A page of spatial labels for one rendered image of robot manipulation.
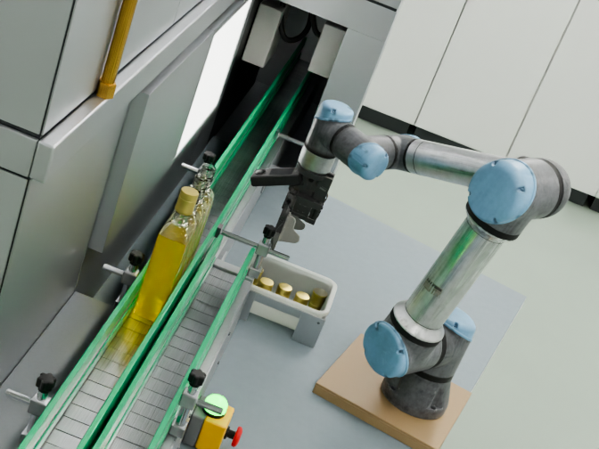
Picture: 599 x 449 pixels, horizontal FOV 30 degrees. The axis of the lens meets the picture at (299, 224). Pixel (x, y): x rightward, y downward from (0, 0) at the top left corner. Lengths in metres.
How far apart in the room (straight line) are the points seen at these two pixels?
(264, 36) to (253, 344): 1.11
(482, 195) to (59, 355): 0.81
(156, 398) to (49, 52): 0.73
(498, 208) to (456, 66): 3.93
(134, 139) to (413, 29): 3.98
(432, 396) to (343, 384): 0.19
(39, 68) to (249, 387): 1.02
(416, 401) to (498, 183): 0.58
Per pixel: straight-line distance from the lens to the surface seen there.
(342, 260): 2.95
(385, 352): 2.25
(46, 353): 2.04
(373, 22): 3.08
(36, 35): 1.53
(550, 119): 6.04
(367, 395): 2.43
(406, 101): 6.03
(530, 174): 2.07
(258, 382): 2.37
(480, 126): 6.05
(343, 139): 2.33
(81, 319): 2.15
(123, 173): 2.08
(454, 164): 2.30
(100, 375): 2.02
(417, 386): 2.41
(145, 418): 1.96
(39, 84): 1.55
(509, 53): 5.93
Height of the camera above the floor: 2.08
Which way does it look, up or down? 26 degrees down
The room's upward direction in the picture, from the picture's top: 21 degrees clockwise
